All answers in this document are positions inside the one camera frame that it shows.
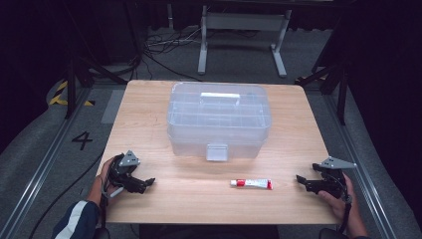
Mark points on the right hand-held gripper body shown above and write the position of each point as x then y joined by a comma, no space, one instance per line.
333,182

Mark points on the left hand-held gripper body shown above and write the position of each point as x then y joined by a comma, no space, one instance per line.
124,171

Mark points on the red and white tube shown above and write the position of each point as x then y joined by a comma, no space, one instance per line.
253,183

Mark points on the clear plastic storage box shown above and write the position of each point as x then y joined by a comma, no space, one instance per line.
219,116

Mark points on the person's right hand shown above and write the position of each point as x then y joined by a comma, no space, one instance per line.
336,205

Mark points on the person's left hand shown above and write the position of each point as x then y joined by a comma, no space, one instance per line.
99,186

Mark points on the black metal stand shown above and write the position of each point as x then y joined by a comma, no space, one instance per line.
341,93
70,86

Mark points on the metal floor rail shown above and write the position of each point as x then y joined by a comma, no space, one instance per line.
43,166
361,166

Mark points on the grey metal table frame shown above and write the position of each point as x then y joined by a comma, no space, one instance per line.
244,21

